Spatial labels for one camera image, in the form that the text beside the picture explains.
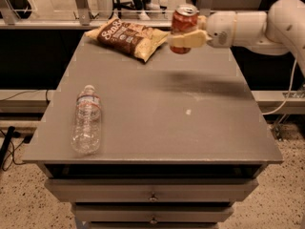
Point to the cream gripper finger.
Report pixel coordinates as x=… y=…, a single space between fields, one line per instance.
x=193 y=39
x=202 y=22

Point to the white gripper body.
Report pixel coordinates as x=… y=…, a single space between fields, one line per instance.
x=219 y=29

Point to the red coke can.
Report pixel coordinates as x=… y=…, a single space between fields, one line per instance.
x=184 y=20

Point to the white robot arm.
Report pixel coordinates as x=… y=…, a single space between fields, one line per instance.
x=276 y=32

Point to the brown chip bag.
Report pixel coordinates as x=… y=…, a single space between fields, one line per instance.
x=130 y=38

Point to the grey drawer cabinet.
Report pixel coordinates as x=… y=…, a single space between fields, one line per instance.
x=173 y=117

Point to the clear plastic water bottle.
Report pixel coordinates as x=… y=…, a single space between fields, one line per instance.
x=86 y=130

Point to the upper metal drawer knob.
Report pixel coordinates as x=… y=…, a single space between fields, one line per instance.
x=153 y=197

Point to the metal drawer knob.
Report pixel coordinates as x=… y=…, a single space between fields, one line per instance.
x=153 y=197
x=153 y=221

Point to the metal glass railing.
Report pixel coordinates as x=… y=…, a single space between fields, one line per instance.
x=84 y=14

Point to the lower metal drawer knob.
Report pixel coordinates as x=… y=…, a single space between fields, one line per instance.
x=153 y=221

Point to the upper grey drawer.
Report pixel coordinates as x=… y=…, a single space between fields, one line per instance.
x=139 y=190

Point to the grey drawer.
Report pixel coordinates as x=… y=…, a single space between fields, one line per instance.
x=139 y=190
x=142 y=213

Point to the lower grey drawer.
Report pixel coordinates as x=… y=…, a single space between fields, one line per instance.
x=142 y=213

